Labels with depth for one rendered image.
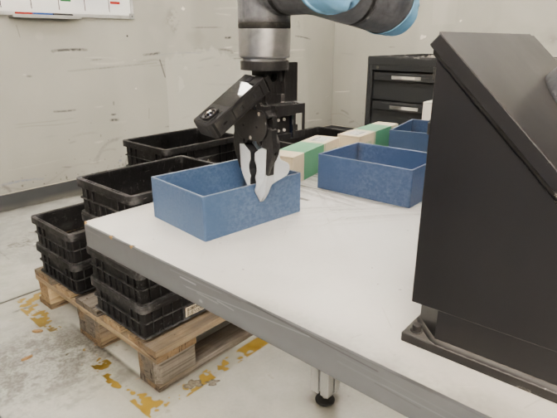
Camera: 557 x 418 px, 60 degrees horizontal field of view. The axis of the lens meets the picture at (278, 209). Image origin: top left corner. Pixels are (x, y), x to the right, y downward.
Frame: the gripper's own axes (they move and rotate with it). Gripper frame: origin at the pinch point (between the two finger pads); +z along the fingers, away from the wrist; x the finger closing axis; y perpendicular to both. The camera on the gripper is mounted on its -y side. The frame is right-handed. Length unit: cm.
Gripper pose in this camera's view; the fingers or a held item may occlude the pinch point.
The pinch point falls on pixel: (255, 193)
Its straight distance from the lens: 76.2
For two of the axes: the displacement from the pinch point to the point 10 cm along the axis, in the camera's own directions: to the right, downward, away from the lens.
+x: -6.8, -2.4, 6.9
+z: 0.0, 9.4, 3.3
